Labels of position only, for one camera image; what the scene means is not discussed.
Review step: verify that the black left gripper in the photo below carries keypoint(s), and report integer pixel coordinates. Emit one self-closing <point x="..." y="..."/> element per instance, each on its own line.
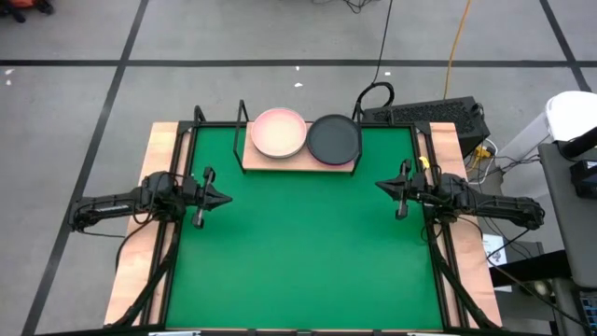
<point x="192" y="191"/>

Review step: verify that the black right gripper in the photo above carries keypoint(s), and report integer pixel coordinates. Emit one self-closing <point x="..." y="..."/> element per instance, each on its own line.
<point x="420" y="191"/>

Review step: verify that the dark grey plate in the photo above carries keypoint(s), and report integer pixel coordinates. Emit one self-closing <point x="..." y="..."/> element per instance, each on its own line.
<point x="334" y="139"/>

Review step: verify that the pale pink plate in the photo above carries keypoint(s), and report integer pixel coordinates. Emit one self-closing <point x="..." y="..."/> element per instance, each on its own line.
<point x="279" y="132"/>

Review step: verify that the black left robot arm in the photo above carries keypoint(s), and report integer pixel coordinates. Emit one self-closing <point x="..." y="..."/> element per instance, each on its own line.
<point x="107" y="207"/>

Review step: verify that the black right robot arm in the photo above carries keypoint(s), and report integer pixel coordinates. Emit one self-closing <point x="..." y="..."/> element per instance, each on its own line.
<point x="503" y="207"/>

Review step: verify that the black computer case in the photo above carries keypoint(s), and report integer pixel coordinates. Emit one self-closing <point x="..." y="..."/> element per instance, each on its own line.
<point x="429" y="114"/>

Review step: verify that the yellow connector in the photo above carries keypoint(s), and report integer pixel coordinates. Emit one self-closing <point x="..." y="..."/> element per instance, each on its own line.
<point x="482" y="152"/>

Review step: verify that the green table mat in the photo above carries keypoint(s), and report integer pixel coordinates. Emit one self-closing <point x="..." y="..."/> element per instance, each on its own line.
<point x="298" y="252"/>

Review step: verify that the white printed paper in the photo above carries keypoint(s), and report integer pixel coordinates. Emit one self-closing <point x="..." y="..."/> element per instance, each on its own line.
<point x="493" y="247"/>

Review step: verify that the silver aluminium bar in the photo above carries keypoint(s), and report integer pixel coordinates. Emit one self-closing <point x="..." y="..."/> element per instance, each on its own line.
<point x="175" y="333"/>
<point x="434" y="334"/>

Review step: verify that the grey side table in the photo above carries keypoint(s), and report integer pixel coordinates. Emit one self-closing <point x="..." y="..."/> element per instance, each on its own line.
<point x="573" y="233"/>

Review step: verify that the black electronic device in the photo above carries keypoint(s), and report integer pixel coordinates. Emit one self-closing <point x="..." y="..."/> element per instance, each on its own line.
<point x="585" y="179"/>

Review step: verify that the white round container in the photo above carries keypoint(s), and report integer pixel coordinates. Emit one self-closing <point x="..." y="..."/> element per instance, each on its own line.
<point x="571" y="114"/>

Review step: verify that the laptop keyboard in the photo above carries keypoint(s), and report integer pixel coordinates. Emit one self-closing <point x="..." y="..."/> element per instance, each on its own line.
<point x="588" y="312"/>

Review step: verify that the orange shop vacuum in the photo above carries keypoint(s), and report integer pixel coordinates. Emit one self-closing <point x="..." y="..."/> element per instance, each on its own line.
<point x="28" y="3"/>

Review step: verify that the wooden shelf black metal frame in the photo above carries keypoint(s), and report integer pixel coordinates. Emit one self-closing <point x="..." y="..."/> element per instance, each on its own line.
<point x="261" y="163"/>

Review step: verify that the black table frame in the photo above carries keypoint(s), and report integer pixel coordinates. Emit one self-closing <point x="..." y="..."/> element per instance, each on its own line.
<point x="186" y="127"/>

